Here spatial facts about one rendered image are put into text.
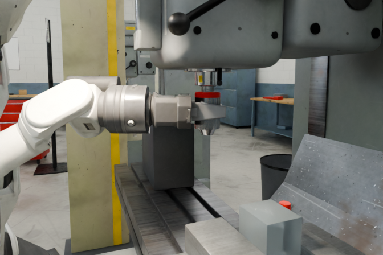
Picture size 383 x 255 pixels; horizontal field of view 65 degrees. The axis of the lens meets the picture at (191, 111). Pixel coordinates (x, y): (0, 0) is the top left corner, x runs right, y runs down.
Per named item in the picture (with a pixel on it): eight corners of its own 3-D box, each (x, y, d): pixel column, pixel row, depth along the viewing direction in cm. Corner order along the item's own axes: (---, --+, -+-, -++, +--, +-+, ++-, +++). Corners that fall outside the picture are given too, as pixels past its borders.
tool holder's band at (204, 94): (211, 98, 52) (211, 92, 51) (189, 97, 54) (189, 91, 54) (224, 97, 55) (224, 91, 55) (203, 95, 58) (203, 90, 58)
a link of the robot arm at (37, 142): (97, 97, 49) (18, 142, 45) (109, 120, 57) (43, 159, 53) (80, 70, 51) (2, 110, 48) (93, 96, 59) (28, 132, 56)
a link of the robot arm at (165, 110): (191, 85, 48) (117, 85, 48) (191, 144, 49) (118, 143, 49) (190, 84, 61) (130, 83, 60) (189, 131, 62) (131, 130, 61)
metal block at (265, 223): (265, 274, 35) (267, 225, 34) (237, 247, 40) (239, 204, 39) (300, 263, 37) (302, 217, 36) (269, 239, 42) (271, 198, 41)
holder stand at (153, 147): (153, 190, 83) (152, 120, 81) (142, 168, 104) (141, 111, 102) (194, 186, 87) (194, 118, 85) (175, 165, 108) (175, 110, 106)
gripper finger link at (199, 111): (225, 120, 53) (190, 120, 53) (225, 102, 53) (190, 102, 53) (226, 122, 51) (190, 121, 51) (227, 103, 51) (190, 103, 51)
